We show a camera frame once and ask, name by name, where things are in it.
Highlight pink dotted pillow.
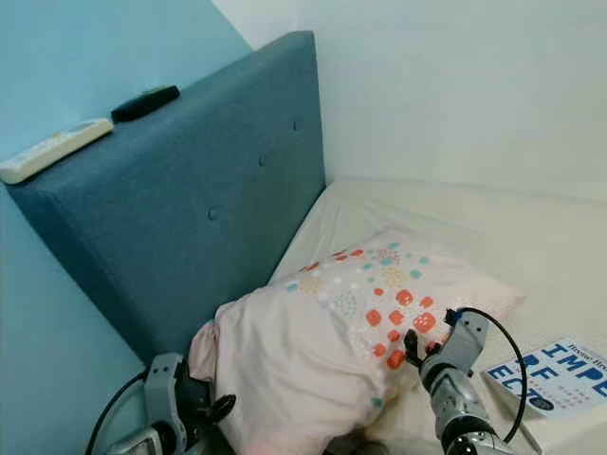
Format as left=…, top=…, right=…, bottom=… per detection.
left=188, top=227, right=524, bottom=455

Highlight white book blue letters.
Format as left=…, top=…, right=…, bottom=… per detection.
left=484, top=337, right=607, bottom=418

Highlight beige sheeted bed mattress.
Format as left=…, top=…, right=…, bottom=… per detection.
left=270, top=178, right=607, bottom=455

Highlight teal upholstered headboard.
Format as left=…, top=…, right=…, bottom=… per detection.
left=5, top=31, right=328, bottom=366

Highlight small black case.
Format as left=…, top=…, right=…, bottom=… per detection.
left=111, top=85, right=181, bottom=123

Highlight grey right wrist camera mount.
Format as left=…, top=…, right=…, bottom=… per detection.
left=446, top=311, right=491, bottom=373

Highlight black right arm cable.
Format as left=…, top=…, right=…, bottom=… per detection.
left=444, top=306, right=530, bottom=445

